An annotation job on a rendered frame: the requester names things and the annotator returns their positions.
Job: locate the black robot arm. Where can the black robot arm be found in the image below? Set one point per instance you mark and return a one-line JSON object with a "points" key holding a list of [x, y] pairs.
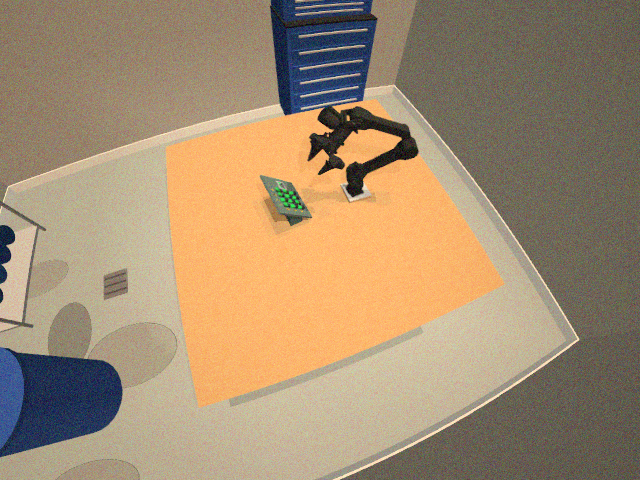
{"points": [[362, 119]]}

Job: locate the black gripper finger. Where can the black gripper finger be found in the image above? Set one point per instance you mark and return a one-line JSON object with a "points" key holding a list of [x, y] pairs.
{"points": [[313, 152], [327, 166]]}

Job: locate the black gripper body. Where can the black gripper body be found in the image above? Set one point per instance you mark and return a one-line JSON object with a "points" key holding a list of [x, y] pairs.
{"points": [[337, 142]]}

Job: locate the grey-green switch panel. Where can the grey-green switch panel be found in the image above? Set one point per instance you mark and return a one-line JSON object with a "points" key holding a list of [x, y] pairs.
{"points": [[287, 200]]}

